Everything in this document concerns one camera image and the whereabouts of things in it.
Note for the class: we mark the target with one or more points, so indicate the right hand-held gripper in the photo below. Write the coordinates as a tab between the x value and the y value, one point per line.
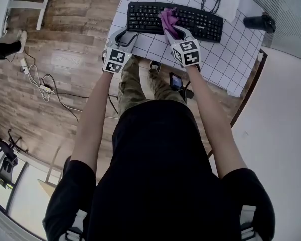
188	54

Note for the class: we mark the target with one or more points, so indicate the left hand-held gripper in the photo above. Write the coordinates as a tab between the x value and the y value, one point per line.
115	59

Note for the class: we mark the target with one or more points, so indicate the purple cloth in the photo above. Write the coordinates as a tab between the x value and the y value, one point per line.
168	19

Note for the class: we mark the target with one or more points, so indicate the black keyboard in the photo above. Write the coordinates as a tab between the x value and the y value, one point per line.
145	16

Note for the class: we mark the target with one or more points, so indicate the person's left forearm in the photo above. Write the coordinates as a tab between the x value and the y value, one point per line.
95	119

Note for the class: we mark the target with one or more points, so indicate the person's right forearm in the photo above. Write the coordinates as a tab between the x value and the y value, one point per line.
213	119

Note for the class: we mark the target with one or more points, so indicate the black device with screen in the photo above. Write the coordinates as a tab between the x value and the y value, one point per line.
175	81

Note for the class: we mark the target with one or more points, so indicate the person's camouflage trousers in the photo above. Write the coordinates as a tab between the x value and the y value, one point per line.
130	89

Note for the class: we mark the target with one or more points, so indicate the white checked tablecloth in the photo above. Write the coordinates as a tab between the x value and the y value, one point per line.
225	59

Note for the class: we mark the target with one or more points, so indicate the white paper sheet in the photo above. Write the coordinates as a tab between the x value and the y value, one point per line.
229	4

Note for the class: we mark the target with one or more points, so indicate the black bottle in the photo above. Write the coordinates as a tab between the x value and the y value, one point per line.
256	22

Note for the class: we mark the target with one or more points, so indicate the white power strip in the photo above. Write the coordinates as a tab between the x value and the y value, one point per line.
46	88
24	66

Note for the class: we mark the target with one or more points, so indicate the glass partition with blinds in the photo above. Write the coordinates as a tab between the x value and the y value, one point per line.
286	14

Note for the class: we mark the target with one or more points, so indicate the white desk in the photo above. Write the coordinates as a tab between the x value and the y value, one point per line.
0	9

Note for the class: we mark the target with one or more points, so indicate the person's black shirt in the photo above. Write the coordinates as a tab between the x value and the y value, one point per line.
160	172

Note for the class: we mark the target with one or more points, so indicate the black office chair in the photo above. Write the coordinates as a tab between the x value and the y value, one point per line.
7	157

